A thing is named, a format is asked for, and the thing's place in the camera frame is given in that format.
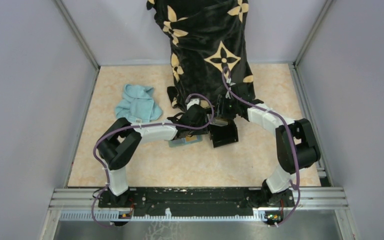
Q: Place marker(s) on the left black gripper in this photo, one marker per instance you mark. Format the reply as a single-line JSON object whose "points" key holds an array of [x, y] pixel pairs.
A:
{"points": [[202, 131]]}

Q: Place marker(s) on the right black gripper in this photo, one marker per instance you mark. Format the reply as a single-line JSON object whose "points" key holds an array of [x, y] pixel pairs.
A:
{"points": [[220, 112]]}

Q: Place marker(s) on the orange credit card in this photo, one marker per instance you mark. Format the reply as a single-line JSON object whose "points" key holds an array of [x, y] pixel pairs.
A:
{"points": [[191, 139]]}

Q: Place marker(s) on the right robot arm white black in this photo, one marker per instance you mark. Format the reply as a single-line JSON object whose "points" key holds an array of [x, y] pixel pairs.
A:
{"points": [[296, 144]]}

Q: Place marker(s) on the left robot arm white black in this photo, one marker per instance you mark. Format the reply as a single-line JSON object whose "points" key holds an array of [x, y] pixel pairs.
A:
{"points": [[117, 145]]}

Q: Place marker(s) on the stack of cards in tray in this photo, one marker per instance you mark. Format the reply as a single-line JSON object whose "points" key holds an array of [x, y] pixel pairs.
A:
{"points": [[219, 122]]}

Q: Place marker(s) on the black card tray box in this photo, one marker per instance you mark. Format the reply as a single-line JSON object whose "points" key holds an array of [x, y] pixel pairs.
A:
{"points": [[223, 135]]}

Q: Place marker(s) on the black beige flower-patterned blanket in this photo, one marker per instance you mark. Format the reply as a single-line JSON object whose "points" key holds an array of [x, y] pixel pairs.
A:
{"points": [[205, 36]]}

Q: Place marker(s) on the light blue cloth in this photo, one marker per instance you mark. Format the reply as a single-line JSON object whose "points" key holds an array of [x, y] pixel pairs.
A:
{"points": [[137, 104]]}

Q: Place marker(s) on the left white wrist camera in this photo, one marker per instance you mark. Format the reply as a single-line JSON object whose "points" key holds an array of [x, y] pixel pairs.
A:
{"points": [[192, 102]]}

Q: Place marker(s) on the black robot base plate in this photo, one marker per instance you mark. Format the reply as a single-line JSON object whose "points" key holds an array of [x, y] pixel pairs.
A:
{"points": [[189, 201]]}

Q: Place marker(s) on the white slotted cable duct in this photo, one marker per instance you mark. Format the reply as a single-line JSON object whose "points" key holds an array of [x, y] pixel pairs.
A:
{"points": [[117, 216]]}

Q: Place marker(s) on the aluminium frame rail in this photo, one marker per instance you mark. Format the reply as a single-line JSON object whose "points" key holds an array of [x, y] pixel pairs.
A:
{"points": [[311, 198]]}

